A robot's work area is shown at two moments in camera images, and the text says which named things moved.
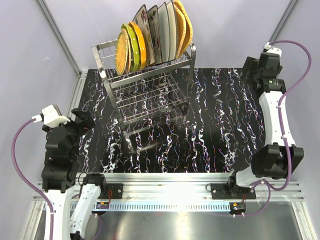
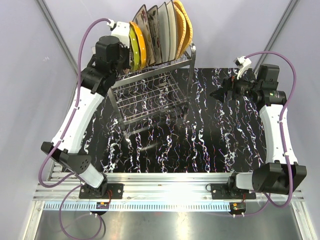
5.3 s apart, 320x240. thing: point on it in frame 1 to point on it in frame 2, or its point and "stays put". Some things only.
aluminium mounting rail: [191, 188] stays put
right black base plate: [231, 191] stays put
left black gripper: [86, 123] to [126, 49]
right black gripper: [250, 64] to [229, 84]
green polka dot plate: [134, 59] stays put
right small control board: [237, 207] stays put
